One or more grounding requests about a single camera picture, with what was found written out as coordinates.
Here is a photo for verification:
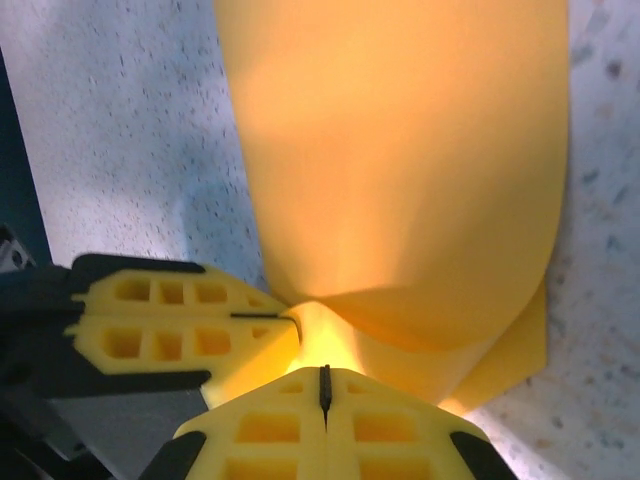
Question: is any blue table border frame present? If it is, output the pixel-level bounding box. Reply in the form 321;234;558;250
0;47;55;269

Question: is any orange square paper sheet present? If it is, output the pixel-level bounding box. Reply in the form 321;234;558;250
207;0;571;416

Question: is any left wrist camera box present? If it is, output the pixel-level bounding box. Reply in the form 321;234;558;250
43;385;212;464

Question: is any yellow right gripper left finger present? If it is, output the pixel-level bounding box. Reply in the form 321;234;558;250
144;364;329;480

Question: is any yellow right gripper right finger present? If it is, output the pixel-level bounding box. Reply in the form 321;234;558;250
326;364;516;480

